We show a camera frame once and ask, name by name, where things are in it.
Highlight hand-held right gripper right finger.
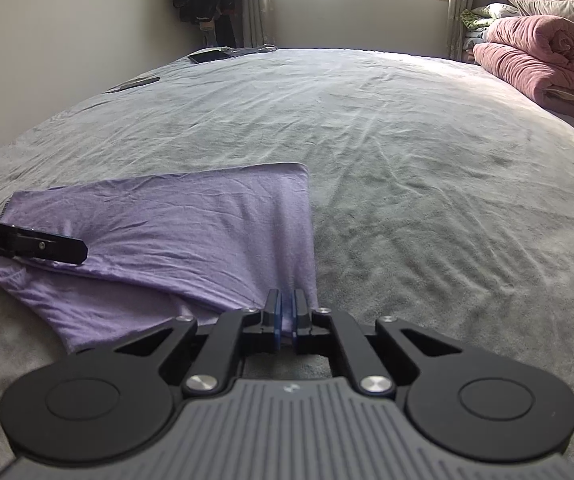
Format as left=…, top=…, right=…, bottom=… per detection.
left=292, top=287, right=460, bottom=396

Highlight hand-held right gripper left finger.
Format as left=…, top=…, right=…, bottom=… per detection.
left=114, top=287, right=284, bottom=396

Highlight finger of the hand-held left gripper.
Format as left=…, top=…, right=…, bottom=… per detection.
left=10, top=227, right=89, bottom=265

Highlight purple pants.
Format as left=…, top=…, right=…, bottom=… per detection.
left=0, top=161, right=320, bottom=356

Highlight black phone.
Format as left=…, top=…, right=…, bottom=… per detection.
left=104, top=76, right=160, bottom=93

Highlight grey bed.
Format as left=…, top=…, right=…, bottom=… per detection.
left=0, top=47, right=574, bottom=480

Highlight tablet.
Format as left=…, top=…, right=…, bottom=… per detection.
left=188, top=47, right=233, bottom=64

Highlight grey blue cloth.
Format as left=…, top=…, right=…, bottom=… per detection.
left=462, top=30, right=488, bottom=63

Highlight pink folded quilt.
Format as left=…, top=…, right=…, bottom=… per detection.
left=473, top=15, right=574, bottom=128

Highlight green floral pillow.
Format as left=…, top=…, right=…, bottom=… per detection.
left=459, top=4, right=520, bottom=36

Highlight pink pillow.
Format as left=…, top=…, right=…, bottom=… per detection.
left=504, top=0, right=574, bottom=46

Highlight white cable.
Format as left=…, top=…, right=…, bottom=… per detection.
left=222, top=45, right=278, bottom=56

